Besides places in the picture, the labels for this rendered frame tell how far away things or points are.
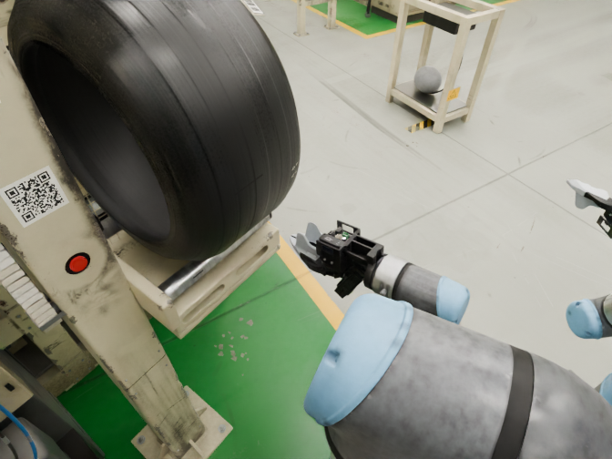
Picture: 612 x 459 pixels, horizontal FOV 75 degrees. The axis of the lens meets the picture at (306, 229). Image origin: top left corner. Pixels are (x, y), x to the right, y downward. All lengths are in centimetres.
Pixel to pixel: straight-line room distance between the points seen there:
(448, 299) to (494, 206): 203
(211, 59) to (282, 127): 17
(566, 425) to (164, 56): 60
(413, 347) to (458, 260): 197
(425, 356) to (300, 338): 157
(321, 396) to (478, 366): 11
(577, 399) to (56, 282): 76
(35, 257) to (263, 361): 121
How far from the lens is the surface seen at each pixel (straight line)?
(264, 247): 108
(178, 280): 92
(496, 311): 213
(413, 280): 68
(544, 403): 32
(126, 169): 115
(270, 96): 71
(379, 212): 241
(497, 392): 31
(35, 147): 71
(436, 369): 31
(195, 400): 178
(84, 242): 82
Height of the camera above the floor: 162
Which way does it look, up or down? 45 degrees down
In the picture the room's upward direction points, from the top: straight up
